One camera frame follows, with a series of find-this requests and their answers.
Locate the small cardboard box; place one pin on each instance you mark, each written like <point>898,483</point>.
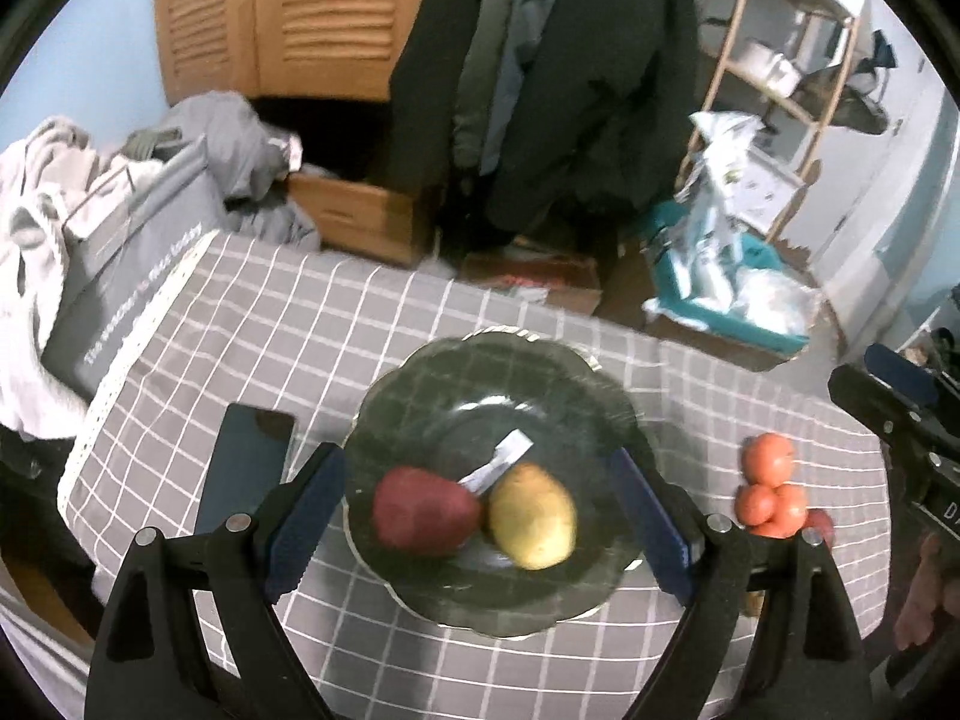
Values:
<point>532,277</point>

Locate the dark green hanging pan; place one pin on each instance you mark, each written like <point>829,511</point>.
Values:
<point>859,109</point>

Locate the wooden shelf rack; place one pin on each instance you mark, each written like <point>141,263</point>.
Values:
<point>731,37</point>

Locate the white crumpled cloth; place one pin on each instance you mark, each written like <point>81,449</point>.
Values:
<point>34,240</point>

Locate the teal plastic bin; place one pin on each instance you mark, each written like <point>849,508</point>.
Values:
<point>757,251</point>

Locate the dark glass scalloped plate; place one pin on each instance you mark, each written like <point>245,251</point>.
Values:
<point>480,390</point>

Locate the grey checked tablecloth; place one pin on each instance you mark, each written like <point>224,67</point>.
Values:
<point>300,330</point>

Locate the person's right hand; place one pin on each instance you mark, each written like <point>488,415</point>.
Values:
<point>926,592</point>

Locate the grey storage bag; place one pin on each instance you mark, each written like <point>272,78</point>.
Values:
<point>127,270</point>

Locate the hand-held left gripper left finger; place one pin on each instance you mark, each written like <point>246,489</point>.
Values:
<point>304,532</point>

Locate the grey padded jacket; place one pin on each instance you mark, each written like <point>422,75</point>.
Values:
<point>225,150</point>

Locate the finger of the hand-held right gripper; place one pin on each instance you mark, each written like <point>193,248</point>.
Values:
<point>904,375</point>
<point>877,401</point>

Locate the black chair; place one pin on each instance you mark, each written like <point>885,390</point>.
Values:
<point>37,525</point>

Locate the dark blue smartphone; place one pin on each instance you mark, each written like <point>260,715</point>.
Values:
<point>244,457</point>

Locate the red apple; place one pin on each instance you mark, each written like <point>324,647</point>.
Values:
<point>427,511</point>
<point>821,523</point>

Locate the wooden drawer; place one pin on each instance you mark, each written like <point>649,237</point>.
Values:
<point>360,214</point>

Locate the clear plastic bag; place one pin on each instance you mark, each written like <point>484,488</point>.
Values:
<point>776,300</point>

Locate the white patterned box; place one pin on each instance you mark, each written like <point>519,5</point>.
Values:
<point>772,191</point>

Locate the black hanging coat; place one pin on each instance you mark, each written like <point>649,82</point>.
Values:
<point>600,90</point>

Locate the wooden louvered cabinet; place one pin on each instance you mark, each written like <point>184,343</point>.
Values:
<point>322,15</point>

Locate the large cardboard box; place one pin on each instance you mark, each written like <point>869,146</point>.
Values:
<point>720,349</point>

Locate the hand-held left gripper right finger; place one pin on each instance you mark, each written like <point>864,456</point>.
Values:
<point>652,532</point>

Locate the large orange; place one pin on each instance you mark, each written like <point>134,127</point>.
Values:
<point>768,457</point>

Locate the grey-blue hanging jacket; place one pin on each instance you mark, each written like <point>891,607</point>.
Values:
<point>510,30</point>

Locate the white paper label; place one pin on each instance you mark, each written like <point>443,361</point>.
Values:
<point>504,457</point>

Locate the steel pot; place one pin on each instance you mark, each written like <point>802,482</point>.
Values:
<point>769,67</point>

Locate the white printed bag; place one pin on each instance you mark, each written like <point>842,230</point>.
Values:
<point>716,187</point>

